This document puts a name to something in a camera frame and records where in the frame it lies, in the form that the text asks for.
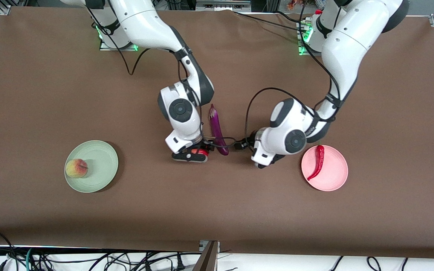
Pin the red chili pepper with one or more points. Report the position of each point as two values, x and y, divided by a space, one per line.
320 156

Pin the grey metal equipment frame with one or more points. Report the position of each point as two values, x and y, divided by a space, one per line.
222 5

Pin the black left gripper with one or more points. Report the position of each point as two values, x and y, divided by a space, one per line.
248 143

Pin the small aluminium corner bracket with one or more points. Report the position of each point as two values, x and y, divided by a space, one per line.
4 10

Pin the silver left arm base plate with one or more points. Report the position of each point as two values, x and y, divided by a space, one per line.
309 52

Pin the purple eggplant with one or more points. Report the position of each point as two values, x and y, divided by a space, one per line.
216 124

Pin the pink plate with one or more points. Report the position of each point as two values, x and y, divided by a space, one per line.
335 169

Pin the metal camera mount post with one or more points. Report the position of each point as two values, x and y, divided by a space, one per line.
207 259

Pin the pale green plate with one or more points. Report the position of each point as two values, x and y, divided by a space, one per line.
100 158

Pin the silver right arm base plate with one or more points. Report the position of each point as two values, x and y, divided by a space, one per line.
106 47

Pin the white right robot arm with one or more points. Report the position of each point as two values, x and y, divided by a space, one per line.
181 111

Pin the yellow-green peach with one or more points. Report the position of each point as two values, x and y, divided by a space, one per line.
76 168

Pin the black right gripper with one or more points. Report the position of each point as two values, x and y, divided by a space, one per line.
206 144

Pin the orange background object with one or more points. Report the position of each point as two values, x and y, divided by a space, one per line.
296 4

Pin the red apple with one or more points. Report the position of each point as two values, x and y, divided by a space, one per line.
200 152

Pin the brown table cover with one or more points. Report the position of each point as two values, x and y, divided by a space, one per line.
217 210

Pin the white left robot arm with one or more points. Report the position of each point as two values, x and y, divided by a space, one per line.
296 141

